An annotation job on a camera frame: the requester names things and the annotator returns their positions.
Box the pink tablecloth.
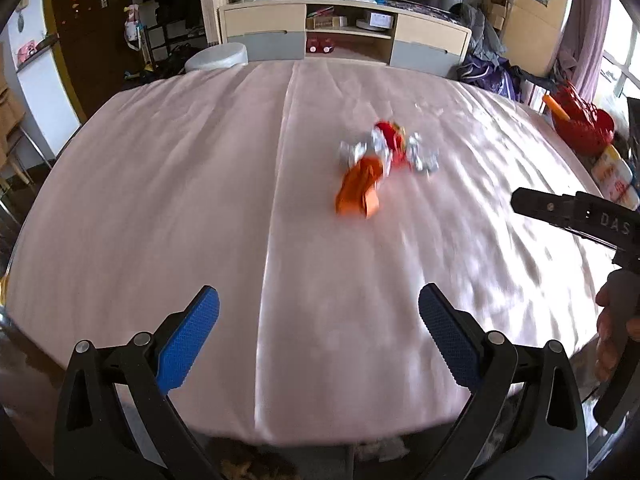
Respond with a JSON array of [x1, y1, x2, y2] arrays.
[[5, 57, 618, 443]]

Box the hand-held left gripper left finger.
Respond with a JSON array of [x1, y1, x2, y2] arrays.
[[52, 285, 221, 480]]

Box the white bottle with red label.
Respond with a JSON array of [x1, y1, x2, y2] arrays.
[[607, 167, 640, 211]]

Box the white bottle with yellow label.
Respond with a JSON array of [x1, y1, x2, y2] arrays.
[[592, 145, 632, 188]]

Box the silver wrapper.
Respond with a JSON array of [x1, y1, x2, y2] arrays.
[[339, 130, 386, 166]]

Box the grey wrapper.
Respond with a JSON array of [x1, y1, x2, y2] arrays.
[[406, 132, 441, 176]]

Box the cardboard boxes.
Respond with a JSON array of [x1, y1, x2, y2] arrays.
[[482, 0, 511, 31], [500, 0, 576, 78]]

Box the dark brown door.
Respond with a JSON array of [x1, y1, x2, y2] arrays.
[[42, 0, 131, 126]]

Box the red plastic basket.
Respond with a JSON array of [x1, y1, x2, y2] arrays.
[[550, 80, 617, 157]]

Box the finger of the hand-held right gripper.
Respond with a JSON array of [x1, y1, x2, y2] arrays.
[[511, 187, 577, 233]]

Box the red and yellow wrapper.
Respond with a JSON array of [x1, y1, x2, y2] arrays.
[[375, 120, 408, 166]]

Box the person's right hand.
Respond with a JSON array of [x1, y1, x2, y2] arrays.
[[595, 276, 627, 385]]

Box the flat cardboard box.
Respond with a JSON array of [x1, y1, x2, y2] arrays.
[[306, 14, 346, 30]]

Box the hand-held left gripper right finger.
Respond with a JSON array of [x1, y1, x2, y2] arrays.
[[417, 282, 588, 480]]

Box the white box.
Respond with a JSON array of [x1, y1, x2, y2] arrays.
[[362, 10, 395, 31]]

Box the purple curtain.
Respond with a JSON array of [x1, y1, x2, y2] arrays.
[[557, 0, 616, 106]]

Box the white round stool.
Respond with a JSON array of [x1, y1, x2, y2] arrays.
[[185, 42, 249, 73]]

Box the rolled bamboo mat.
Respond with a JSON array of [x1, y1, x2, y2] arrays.
[[196, 0, 236, 46]]

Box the blue cloth heap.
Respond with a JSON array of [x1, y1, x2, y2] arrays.
[[452, 2, 526, 101]]

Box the orange plastic bat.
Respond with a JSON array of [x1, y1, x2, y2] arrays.
[[542, 92, 573, 121]]

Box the beige television cabinet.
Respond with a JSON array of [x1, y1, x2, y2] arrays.
[[218, 0, 472, 78]]

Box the window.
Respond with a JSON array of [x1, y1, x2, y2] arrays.
[[595, 0, 640, 126]]

